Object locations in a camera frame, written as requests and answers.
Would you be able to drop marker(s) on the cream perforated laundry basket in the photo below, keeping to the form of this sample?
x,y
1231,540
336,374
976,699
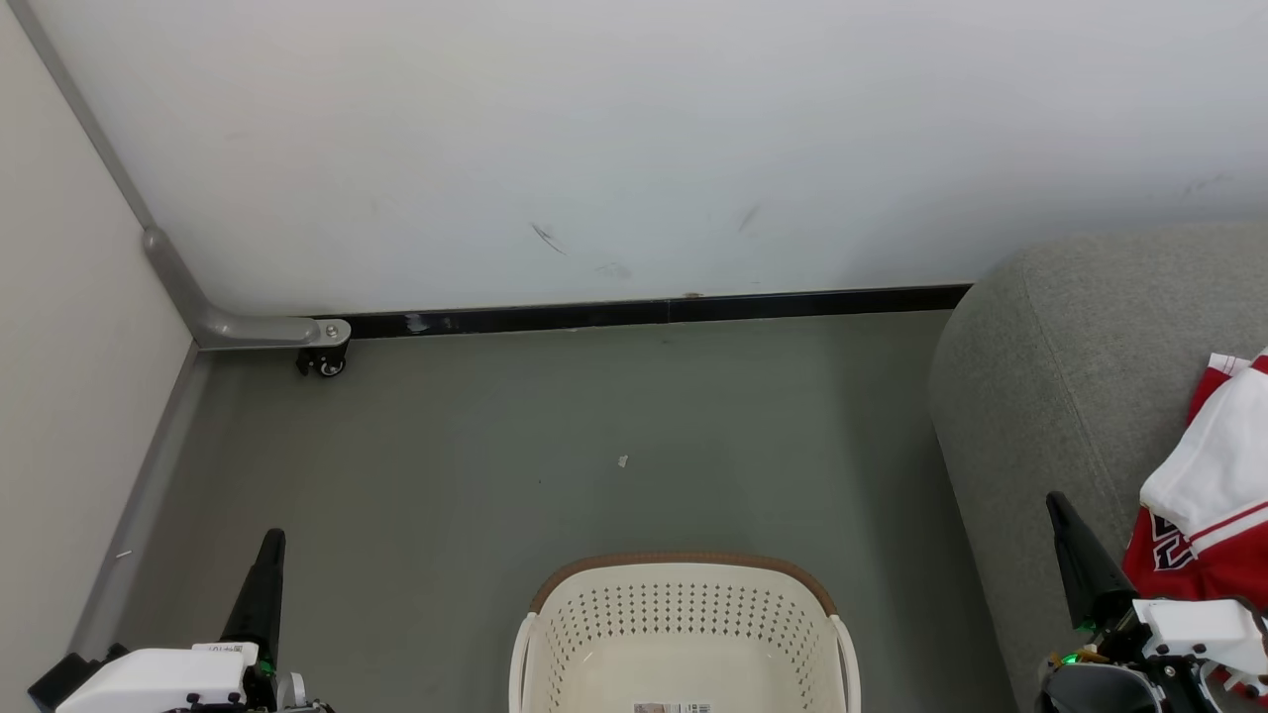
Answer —
x,y
684,614

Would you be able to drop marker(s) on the black baseboard strip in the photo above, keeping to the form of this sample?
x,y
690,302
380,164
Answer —
x,y
594,315

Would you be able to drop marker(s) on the red white numbered jersey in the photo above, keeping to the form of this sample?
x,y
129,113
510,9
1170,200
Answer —
x,y
1214,465

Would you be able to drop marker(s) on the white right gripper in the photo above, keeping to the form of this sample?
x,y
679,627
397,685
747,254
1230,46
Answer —
x,y
1199,629

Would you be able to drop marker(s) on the black caster wheel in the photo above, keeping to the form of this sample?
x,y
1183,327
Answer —
x,y
324,362

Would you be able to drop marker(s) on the grey metal partition frame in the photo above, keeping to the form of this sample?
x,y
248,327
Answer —
x,y
248,330

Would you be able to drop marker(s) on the grey fabric sofa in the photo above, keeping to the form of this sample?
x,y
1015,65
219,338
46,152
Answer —
x,y
1070,376

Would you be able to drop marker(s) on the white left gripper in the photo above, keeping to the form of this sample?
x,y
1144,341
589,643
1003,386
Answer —
x,y
158,678

